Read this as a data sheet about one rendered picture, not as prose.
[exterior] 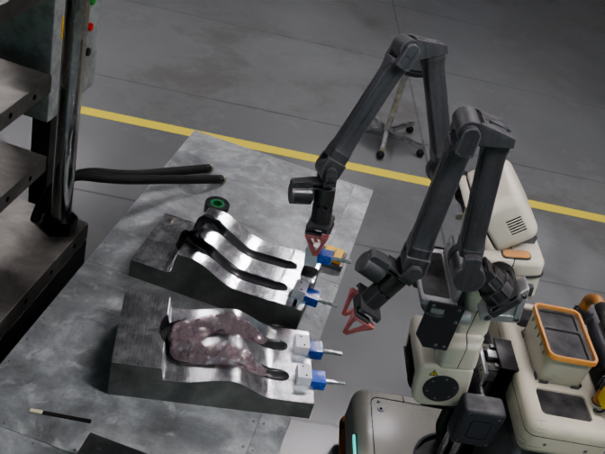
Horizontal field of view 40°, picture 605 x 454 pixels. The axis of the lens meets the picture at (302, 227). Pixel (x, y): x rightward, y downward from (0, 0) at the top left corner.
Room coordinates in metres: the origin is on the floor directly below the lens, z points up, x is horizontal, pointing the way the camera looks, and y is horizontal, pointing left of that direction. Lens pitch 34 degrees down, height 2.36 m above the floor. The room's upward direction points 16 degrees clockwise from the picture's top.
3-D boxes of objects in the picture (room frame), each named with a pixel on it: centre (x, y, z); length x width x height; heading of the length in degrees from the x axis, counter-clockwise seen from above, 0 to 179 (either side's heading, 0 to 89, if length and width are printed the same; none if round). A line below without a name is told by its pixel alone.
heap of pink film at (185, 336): (1.55, 0.12, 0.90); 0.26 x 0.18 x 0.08; 102
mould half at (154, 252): (1.91, 0.18, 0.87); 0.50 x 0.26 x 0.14; 85
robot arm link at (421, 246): (1.66, -0.28, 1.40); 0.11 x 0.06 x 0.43; 9
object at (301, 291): (1.82, -0.09, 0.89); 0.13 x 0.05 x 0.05; 85
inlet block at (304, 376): (1.56, -0.15, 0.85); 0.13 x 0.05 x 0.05; 102
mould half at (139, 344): (1.55, 0.12, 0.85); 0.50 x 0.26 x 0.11; 102
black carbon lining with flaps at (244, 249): (1.90, 0.16, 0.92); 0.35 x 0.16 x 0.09; 85
